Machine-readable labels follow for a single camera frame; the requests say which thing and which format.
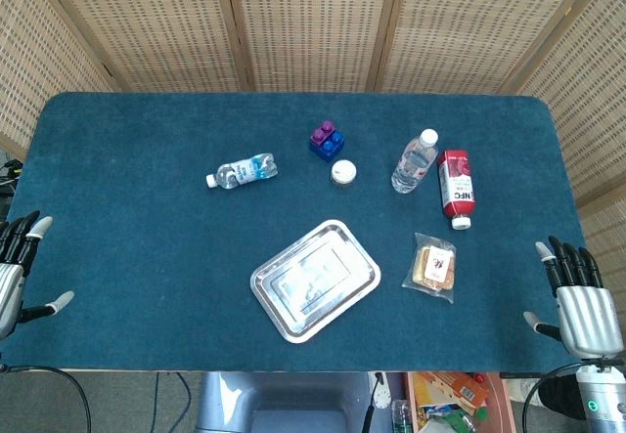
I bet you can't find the black cable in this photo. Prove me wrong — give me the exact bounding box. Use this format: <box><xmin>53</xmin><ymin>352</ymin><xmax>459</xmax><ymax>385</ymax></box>
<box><xmin>0</xmin><ymin>364</ymin><xmax>94</xmax><ymax>433</ymax></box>
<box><xmin>519</xmin><ymin>362</ymin><xmax>588</xmax><ymax>433</ymax></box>

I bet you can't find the grey robot base column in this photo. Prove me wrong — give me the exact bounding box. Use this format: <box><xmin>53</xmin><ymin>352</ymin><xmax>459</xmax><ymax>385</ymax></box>
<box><xmin>194</xmin><ymin>370</ymin><xmax>392</xmax><ymax>433</ymax></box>

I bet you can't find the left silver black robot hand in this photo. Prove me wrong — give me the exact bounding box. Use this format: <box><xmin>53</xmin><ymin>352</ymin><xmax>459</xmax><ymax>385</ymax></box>
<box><xmin>0</xmin><ymin>209</ymin><xmax>75</xmax><ymax>340</ymax></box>

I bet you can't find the clear water bottle red label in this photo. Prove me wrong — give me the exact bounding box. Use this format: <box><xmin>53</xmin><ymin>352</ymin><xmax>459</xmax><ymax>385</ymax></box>
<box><xmin>390</xmin><ymin>128</ymin><xmax>440</xmax><ymax>195</ymax></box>

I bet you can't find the small jar white lid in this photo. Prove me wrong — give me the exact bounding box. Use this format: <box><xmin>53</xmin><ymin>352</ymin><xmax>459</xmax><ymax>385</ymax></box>
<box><xmin>330</xmin><ymin>158</ymin><xmax>358</xmax><ymax>191</ymax></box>

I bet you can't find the blue cable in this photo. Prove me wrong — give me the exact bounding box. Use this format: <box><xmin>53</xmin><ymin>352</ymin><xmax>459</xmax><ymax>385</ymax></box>
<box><xmin>150</xmin><ymin>371</ymin><xmax>193</xmax><ymax>433</ymax></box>

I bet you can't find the woven bamboo folding screen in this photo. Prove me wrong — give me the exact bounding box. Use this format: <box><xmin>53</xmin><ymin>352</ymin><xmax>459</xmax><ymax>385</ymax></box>
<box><xmin>0</xmin><ymin>0</ymin><xmax>626</xmax><ymax>310</ymax></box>

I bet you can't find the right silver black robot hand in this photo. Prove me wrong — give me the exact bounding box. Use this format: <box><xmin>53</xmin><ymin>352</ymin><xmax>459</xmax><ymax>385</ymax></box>
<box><xmin>522</xmin><ymin>235</ymin><xmax>626</xmax><ymax>360</ymax></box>

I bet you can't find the rectangular stainless steel tray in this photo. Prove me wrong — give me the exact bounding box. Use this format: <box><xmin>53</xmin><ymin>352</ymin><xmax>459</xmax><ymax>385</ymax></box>
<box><xmin>248</xmin><ymin>218</ymin><xmax>382</xmax><ymax>345</ymax></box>

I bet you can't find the blue table cloth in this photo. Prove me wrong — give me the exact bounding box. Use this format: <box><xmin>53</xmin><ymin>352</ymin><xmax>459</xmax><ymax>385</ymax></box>
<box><xmin>0</xmin><ymin>91</ymin><xmax>587</xmax><ymax>374</ymax></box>

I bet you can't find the blue purple toy building block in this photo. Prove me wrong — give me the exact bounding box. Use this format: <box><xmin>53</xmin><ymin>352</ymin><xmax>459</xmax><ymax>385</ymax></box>
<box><xmin>308</xmin><ymin>119</ymin><xmax>346</xmax><ymax>163</ymax></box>

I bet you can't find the red NFC juice bottle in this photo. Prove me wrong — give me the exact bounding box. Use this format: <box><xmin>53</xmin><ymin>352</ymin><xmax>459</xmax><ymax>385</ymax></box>
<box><xmin>436</xmin><ymin>148</ymin><xmax>477</xmax><ymax>231</ymax></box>

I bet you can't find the small water bottle blue label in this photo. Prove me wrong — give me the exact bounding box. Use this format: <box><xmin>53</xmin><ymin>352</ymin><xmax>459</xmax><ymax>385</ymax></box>
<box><xmin>204</xmin><ymin>152</ymin><xmax>280</xmax><ymax>190</ymax></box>

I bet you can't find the pink box of assorted items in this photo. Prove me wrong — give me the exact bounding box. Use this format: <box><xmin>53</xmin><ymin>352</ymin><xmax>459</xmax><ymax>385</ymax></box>
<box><xmin>403</xmin><ymin>371</ymin><xmax>513</xmax><ymax>433</ymax></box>

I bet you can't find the packaged bread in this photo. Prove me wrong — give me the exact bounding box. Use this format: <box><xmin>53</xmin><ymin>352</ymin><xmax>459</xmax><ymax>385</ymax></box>
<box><xmin>401</xmin><ymin>232</ymin><xmax>458</xmax><ymax>304</ymax></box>

